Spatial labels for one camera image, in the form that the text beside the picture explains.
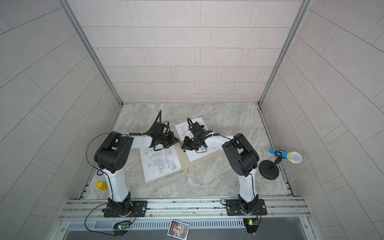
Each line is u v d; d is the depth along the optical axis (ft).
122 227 2.11
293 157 2.06
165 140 2.77
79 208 2.37
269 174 2.63
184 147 2.65
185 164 2.80
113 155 1.65
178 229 2.13
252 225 2.23
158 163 2.78
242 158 1.63
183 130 3.26
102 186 2.42
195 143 2.38
